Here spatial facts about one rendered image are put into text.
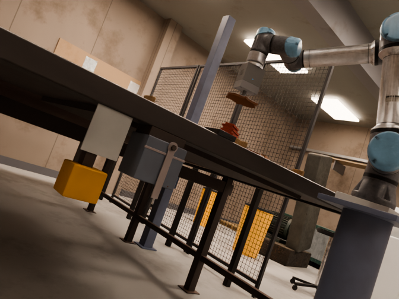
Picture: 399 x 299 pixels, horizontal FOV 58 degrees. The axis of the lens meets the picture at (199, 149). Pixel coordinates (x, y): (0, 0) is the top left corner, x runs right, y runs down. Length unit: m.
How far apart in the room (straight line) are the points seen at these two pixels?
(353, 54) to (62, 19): 5.18
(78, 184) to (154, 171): 0.20
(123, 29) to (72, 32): 0.90
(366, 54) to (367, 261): 0.76
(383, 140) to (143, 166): 0.75
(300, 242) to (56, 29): 4.96
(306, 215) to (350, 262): 4.46
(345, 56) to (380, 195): 0.55
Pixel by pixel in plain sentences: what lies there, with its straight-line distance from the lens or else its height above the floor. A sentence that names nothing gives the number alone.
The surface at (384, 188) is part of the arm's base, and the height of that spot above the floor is 0.95.
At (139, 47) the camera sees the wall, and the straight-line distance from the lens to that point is 6.79.
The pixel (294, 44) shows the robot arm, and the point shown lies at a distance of 1.46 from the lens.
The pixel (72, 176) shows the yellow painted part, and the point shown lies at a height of 0.67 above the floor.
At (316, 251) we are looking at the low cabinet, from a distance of 7.12.
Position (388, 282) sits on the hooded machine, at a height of 0.38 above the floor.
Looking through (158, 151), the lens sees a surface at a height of 0.80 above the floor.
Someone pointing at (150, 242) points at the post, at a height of 0.06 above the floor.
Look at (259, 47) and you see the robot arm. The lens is 1.50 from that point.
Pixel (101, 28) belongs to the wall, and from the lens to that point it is 6.46.
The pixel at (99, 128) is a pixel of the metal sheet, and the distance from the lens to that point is 0.91.
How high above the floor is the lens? 0.76
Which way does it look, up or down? 5 degrees up
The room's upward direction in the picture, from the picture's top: 20 degrees clockwise
